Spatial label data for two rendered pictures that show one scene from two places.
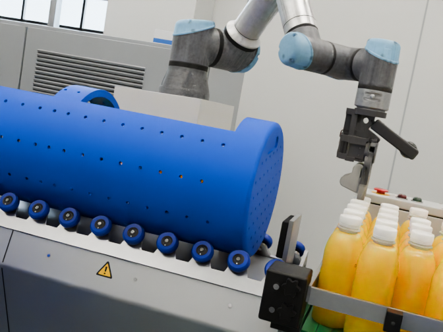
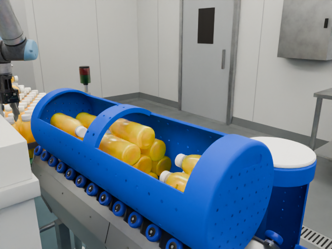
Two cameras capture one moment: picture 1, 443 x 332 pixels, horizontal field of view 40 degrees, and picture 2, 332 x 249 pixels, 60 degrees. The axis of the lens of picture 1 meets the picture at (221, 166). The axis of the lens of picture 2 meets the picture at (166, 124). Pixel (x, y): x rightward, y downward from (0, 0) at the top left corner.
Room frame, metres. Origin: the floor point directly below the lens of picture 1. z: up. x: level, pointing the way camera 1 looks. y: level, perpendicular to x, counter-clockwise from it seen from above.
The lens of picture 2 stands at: (2.04, 0.86, 1.45)
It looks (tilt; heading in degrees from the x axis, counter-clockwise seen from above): 18 degrees down; 210
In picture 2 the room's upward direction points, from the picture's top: straight up
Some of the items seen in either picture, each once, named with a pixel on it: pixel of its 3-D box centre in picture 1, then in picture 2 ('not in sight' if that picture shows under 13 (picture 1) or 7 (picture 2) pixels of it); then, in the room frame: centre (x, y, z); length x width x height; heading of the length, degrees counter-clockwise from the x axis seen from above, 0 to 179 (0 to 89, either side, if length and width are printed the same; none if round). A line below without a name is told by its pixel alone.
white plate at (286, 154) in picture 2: not in sight; (274, 150); (0.97, 0.72, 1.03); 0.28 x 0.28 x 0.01
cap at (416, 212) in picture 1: (418, 212); not in sight; (1.30, -0.44, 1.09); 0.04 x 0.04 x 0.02
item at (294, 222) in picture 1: (287, 245); not in sight; (1.21, -0.16, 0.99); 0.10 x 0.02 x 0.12; 164
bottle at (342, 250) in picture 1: (339, 273); not in sight; (1.06, -0.24, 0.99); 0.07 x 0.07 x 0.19
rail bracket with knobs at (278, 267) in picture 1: (286, 296); not in sight; (1.01, -0.15, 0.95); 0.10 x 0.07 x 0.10; 164
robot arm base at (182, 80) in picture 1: (186, 81); not in sight; (1.79, 0.15, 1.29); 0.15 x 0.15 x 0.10
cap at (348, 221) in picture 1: (350, 220); not in sight; (1.06, -0.24, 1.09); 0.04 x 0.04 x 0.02
